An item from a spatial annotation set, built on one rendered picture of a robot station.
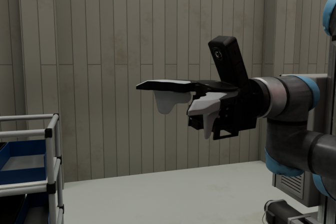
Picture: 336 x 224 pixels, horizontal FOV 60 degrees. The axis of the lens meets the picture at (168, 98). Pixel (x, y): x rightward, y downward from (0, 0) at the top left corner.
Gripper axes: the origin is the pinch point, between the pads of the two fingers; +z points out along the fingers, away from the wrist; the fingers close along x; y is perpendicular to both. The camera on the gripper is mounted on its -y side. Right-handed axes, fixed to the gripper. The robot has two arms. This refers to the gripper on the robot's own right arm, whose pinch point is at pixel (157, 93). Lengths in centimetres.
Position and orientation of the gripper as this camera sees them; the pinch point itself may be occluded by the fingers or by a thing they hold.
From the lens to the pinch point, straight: 41.7
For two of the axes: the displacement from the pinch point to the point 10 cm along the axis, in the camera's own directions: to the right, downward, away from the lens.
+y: -0.7, 9.7, 2.4
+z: -8.5, 0.7, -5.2
